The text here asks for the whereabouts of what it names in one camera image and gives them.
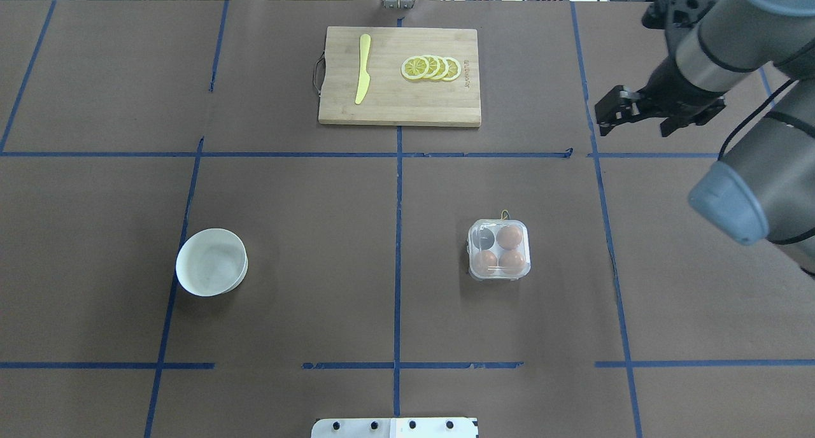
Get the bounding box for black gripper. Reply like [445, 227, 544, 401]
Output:
[595, 56, 726, 138]

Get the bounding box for clear plastic egg carton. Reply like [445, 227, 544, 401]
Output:
[466, 209, 532, 281]

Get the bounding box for brown egg from bowl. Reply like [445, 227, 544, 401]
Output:
[471, 250, 498, 276]

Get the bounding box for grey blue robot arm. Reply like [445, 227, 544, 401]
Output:
[594, 0, 814, 276]

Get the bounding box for brown egg rear carton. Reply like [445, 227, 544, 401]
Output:
[497, 225, 524, 250]

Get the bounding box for brown egg carton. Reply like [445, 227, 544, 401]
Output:
[498, 250, 527, 276]
[497, 225, 524, 250]

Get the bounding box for brown egg front carton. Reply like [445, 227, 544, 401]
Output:
[498, 250, 527, 276]

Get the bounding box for bamboo cutting board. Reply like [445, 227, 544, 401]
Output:
[318, 26, 481, 128]

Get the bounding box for yellow plastic knife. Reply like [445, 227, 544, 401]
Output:
[355, 34, 372, 105]

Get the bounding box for white ceramic bowl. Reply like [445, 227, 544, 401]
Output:
[175, 227, 248, 297]

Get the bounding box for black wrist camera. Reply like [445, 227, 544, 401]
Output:
[641, 0, 716, 30]

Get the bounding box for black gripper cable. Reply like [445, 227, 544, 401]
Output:
[718, 78, 797, 162]

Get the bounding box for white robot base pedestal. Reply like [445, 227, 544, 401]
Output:
[311, 417, 479, 437]

